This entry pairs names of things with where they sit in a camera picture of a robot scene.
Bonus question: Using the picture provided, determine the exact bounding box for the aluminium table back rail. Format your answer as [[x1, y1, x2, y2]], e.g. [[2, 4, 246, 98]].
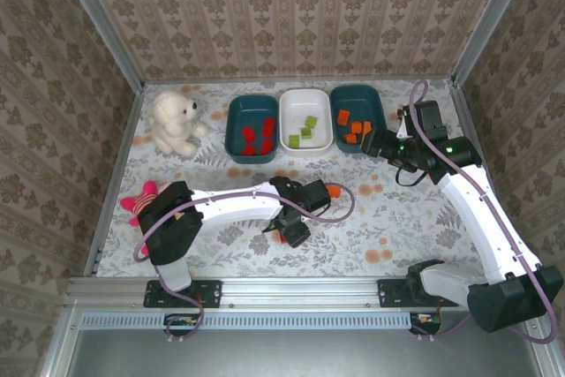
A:
[[141, 76, 454, 86]]

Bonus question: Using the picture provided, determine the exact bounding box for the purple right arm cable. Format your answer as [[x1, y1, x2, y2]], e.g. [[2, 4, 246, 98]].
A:
[[408, 79, 560, 345]]

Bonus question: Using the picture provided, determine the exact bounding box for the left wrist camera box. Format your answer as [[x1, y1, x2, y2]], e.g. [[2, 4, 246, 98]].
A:
[[282, 221, 311, 249]]

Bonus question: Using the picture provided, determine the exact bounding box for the grey slotted cable duct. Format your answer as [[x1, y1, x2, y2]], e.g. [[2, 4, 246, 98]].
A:
[[80, 313, 412, 330]]

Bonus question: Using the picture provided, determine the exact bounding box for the thin black cable loop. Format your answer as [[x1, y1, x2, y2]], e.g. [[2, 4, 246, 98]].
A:
[[395, 163, 428, 187]]

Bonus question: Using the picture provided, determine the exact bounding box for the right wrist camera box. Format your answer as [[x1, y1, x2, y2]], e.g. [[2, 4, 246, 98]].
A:
[[396, 101, 448, 140]]

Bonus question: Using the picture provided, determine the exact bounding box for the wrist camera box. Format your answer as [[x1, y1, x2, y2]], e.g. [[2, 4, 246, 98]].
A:
[[282, 221, 311, 249], [396, 101, 448, 140]]

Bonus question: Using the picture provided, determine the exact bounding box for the pink plush toy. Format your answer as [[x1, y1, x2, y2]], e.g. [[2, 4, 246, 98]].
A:
[[120, 180, 173, 228]]

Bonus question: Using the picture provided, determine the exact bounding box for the teal plastic container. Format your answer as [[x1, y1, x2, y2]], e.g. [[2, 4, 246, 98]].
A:
[[223, 94, 280, 164], [329, 84, 388, 154]]

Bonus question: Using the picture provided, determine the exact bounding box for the aluminium table side rail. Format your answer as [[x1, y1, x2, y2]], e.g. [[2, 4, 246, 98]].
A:
[[82, 83, 147, 279], [448, 79, 502, 276]]

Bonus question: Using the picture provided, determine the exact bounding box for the white teddy bear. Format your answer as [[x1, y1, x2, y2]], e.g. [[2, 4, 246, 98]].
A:
[[147, 89, 209, 157]]

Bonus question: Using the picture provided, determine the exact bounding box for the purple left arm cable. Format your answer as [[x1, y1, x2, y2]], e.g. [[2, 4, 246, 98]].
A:
[[133, 182, 357, 343]]

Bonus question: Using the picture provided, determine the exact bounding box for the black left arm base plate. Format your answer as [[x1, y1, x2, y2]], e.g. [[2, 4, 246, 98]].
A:
[[143, 278, 222, 309]]

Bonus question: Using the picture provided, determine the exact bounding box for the white plastic container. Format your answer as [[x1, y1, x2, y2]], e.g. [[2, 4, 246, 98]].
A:
[[278, 88, 335, 158]]

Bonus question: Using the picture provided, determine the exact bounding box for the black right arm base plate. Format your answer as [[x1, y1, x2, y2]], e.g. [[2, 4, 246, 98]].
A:
[[377, 278, 425, 307]]

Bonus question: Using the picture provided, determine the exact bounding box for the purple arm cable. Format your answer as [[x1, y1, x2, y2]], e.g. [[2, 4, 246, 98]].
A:
[[133, 182, 357, 343], [408, 79, 560, 345]]

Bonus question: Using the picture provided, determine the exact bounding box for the aluminium mounting rail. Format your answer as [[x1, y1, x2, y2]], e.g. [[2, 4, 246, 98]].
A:
[[65, 275, 509, 307]]

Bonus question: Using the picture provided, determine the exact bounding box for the aluminium frame post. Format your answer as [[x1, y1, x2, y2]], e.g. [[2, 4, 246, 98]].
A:
[[450, 0, 539, 87], [51, 0, 146, 91], [41, 308, 83, 377]]

